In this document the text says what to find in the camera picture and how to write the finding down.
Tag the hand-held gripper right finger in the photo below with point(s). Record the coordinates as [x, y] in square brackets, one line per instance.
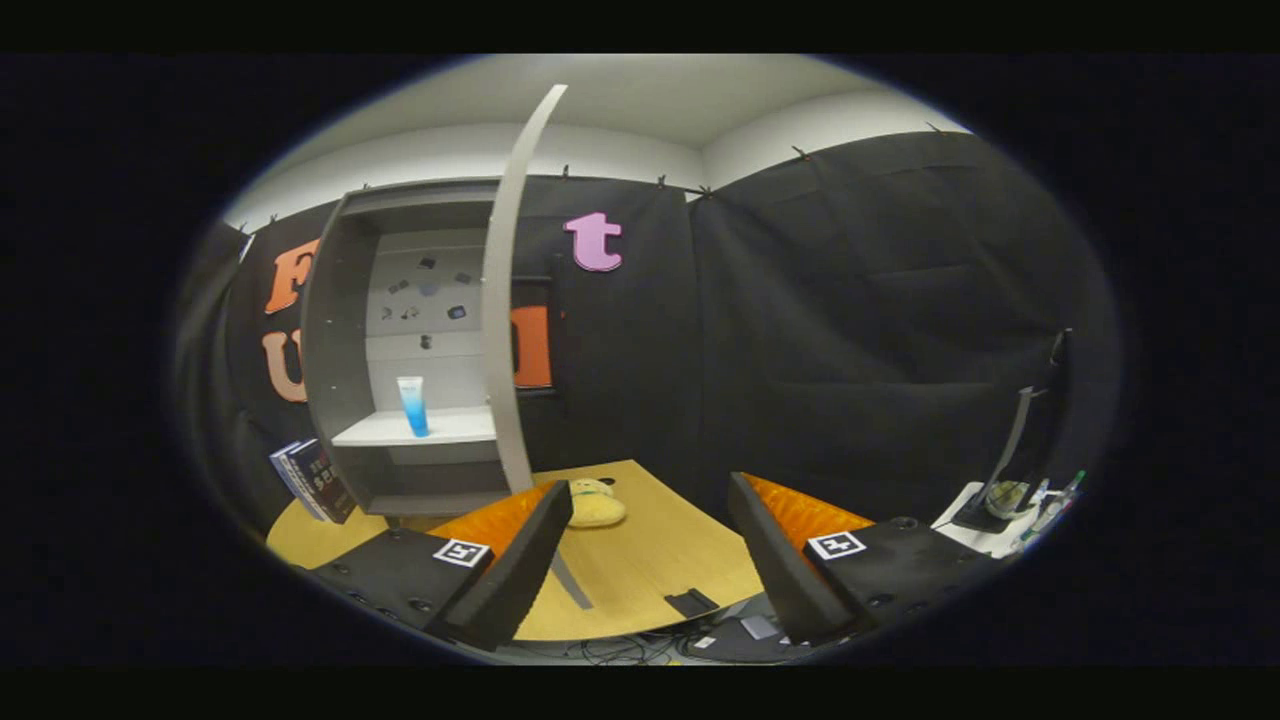
[780, 570]

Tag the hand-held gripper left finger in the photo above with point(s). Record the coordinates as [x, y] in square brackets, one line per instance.
[520, 575]

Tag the blue and white tube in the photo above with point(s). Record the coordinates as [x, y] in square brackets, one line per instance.
[413, 410]

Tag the white cabinet door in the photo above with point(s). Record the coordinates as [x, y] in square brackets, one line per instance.
[497, 300]

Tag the dark floor device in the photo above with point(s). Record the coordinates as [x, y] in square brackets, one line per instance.
[730, 640]

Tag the small black flat pad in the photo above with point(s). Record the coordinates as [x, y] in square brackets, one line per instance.
[692, 603]

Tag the yellow plush toy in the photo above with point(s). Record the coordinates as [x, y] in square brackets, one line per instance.
[598, 510]

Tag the white cabinet shelf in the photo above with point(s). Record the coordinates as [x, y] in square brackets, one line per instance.
[460, 425]

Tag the white side table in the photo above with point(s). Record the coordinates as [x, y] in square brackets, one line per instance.
[985, 538]

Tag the dark blue book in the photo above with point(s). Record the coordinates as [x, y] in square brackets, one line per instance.
[325, 485]

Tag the pale round object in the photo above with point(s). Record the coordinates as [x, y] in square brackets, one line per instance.
[1005, 498]

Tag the black backdrop cloth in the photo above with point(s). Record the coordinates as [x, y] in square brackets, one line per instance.
[800, 330]

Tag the light blue book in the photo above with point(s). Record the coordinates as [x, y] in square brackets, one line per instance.
[290, 475]

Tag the small bottle green cap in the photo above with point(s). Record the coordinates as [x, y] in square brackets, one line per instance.
[1052, 508]

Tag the grey cabinet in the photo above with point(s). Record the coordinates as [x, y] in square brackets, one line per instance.
[325, 350]

